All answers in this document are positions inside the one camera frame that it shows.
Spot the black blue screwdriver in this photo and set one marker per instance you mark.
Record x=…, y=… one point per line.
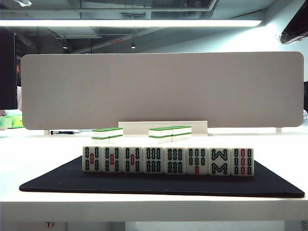
x=61, y=132

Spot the six bamboo mahjong tile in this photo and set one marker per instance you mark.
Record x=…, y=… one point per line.
x=175, y=161
x=153, y=160

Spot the bright green box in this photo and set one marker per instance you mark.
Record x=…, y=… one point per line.
x=16, y=121

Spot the black pillar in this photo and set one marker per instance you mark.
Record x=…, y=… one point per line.
x=7, y=69

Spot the metal screw under table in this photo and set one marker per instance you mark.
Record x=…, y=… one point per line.
x=48, y=224

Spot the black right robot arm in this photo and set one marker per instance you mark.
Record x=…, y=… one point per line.
x=297, y=31

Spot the nine bamboo mahjong tile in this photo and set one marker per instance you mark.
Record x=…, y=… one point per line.
x=242, y=161

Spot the white long rail box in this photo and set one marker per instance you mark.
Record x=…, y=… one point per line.
x=134, y=126

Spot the white divider foot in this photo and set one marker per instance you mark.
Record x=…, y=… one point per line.
x=46, y=132
x=278, y=130

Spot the black rectangular mat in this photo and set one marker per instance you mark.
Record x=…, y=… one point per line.
x=144, y=185

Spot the seven bamboo mahjong tile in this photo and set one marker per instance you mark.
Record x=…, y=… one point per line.
x=197, y=161

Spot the long white ceiling light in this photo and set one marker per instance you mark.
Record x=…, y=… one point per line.
x=130, y=23

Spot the red background object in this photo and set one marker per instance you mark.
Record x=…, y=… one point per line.
x=18, y=69

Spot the pale green box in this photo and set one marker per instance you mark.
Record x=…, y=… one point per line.
x=4, y=123

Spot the grey desk divider panel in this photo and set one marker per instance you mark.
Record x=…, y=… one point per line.
x=161, y=89

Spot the clear plastic object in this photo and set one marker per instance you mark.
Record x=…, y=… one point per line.
x=305, y=118

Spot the eight bamboo mahjong tile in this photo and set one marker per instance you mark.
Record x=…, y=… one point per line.
x=219, y=161

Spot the five bamboo mahjong tile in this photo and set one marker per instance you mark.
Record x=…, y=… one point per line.
x=112, y=160
x=132, y=160
x=92, y=159

